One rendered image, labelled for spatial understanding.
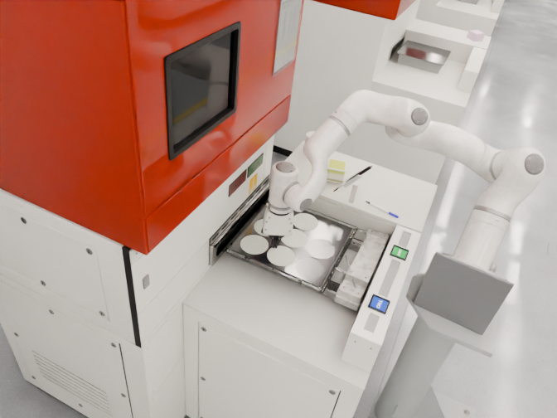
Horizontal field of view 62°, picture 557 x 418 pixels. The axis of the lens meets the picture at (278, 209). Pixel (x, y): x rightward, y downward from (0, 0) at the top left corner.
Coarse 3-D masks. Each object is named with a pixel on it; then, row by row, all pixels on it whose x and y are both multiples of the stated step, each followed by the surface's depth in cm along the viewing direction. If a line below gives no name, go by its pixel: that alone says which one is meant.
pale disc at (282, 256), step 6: (282, 246) 165; (270, 252) 162; (276, 252) 162; (282, 252) 163; (288, 252) 163; (270, 258) 160; (276, 258) 160; (282, 258) 160; (288, 258) 161; (294, 258) 161; (276, 264) 158; (282, 264) 158; (288, 264) 158
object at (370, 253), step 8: (368, 240) 176; (360, 248) 172; (368, 248) 172; (376, 248) 173; (384, 248) 174; (360, 256) 168; (368, 256) 169; (376, 256) 169; (352, 264) 165; (360, 264) 165; (368, 264) 166; (376, 264) 166; (368, 272) 162; (344, 280) 158; (360, 288) 156; (336, 296) 152; (344, 304) 153; (352, 304) 151
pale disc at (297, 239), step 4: (292, 232) 171; (296, 232) 172; (300, 232) 172; (284, 236) 169; (288, 236) 169; (292, 236) 170; (296, 236) 170; (300, 236) 170; (304, 236) 170; (284, 240) 168; (288, 240) 168; (292, 240) 168; (296, 240) 168; (300, 240) 169; (304, 240) 169; (288, 244) 166; (292, 244) 166; (296, 244) 167; (300, 244) 167; (304, 244) 167
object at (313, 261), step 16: (320, 224) 177; (336, 224) 178; (240, 240) 165; (320, 240) 170; (336, 240) 171; (256, 256) 160; (304, 256) 162; (320, 256) 163; (336, 256) 164; (288, 272) 155; (304, 272) 156; (320, 272) 157
